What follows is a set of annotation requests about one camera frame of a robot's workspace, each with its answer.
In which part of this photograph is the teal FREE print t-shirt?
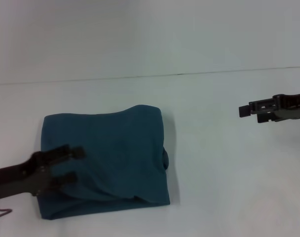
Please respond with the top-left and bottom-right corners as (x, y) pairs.
(36, 104), (171, 220)

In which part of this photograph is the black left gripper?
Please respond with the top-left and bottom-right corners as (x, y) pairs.
(0, 145), (86, 202)

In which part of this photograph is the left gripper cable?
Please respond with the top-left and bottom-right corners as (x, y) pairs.
(0, 199), (12, 221)

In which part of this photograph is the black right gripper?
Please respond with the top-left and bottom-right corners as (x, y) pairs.
(238, 91), (300, 124)

